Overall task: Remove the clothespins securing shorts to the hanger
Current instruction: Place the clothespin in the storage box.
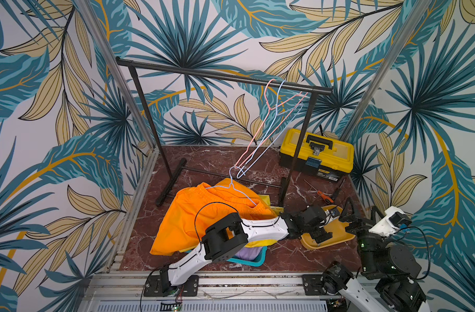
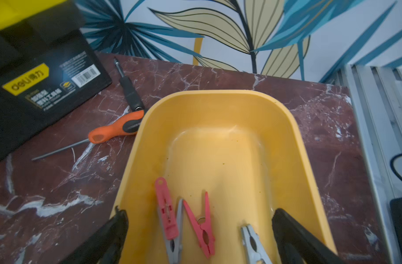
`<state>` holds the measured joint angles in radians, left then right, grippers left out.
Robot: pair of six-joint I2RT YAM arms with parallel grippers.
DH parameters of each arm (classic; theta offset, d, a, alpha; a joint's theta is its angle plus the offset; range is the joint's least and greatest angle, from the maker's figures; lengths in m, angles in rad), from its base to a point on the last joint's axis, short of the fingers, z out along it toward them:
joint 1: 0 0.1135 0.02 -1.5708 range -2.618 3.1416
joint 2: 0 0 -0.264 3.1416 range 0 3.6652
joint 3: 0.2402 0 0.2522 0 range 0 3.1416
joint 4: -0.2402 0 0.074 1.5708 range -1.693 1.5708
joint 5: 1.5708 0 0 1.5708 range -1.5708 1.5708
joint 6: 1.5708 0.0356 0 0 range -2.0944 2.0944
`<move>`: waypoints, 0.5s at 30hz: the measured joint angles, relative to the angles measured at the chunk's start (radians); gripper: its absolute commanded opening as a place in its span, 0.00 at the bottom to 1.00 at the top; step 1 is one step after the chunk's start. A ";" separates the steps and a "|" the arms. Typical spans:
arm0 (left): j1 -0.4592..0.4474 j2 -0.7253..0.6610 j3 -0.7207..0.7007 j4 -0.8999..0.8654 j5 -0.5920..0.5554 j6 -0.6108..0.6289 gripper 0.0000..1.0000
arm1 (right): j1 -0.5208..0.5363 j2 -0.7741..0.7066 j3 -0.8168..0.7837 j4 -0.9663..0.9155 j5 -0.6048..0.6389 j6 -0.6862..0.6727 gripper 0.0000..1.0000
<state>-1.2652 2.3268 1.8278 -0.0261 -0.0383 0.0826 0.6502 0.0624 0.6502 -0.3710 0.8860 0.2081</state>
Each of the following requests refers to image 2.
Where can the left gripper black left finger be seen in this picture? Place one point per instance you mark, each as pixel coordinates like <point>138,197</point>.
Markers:
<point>105,245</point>

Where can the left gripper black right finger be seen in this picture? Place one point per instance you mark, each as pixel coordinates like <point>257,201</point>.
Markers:
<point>296,245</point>

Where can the silver metal clothespin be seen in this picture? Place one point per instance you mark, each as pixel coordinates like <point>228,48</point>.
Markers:
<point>173,246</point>

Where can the pink clothespin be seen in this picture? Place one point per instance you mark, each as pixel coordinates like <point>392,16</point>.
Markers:
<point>163,194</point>

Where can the red clothespin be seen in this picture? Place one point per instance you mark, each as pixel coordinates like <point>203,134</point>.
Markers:
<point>203,231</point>

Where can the yellow plastic tray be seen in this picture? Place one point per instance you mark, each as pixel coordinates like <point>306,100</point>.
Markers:
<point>241,149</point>

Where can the yellow black plastic toolbox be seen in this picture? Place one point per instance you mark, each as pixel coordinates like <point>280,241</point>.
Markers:
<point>47,68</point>

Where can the orange handled screwdriver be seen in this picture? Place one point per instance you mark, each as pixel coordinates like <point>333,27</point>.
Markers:
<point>126,125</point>

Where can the black handled screwdriver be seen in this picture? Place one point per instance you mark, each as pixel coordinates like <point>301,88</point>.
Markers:
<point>132,97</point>

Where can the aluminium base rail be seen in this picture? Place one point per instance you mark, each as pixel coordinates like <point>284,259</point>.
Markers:
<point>376,96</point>

